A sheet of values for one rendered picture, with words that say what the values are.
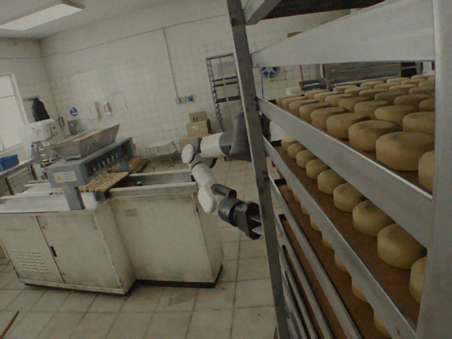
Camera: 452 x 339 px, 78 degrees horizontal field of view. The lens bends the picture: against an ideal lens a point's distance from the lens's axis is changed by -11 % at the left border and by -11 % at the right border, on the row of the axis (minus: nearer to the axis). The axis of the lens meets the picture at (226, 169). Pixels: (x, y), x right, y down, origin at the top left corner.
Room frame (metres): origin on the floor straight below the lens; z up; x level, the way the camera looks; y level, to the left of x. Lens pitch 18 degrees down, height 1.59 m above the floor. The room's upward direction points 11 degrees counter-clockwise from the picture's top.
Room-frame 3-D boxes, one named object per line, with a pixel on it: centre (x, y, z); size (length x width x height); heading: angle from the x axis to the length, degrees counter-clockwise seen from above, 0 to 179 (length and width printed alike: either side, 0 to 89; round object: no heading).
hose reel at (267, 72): (5.78, -1.11, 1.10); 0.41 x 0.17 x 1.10; 81
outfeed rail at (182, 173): (2.51, 1.07, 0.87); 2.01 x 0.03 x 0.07; 73
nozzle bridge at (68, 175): (2.34, 1.01, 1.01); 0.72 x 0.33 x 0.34; 163
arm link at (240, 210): (0.89, -0.03, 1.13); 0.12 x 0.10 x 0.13; 30
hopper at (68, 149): (2.34, 1.01, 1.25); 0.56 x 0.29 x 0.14; 163
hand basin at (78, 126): (6.27, 2.88, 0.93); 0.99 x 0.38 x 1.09; 81
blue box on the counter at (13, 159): (4.23, 3.29, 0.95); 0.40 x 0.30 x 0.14; 174
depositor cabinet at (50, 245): (2.48, 1.46, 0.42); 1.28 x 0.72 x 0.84; 73
